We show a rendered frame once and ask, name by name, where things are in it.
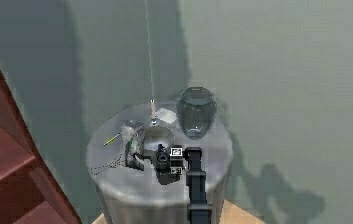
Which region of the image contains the yellow pencil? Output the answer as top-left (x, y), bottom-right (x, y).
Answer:
top-left (102, 131), bottom-right (124, 147)

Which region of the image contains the red wooden shelf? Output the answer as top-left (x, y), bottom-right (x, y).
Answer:
top-left (0, 35), bottom-right (84, 224)

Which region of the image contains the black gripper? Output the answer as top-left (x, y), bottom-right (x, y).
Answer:
top-left (133, 143), bottom-right (172, 175)

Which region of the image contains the silver pan with wooden handle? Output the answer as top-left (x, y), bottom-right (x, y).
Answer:
top-left (141, 98), bottom-right (176, 158)

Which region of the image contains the dark beaded chain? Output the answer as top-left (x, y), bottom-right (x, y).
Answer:
top-left (88, 152), bottom-right (127, 177)

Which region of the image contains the white paper sheet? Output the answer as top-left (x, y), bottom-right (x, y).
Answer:
top-left (155, 107), bottom-right (179, 125)

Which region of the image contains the round grey table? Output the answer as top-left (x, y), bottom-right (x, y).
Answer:
top-left (85, 101), bottom-right (235, 224)

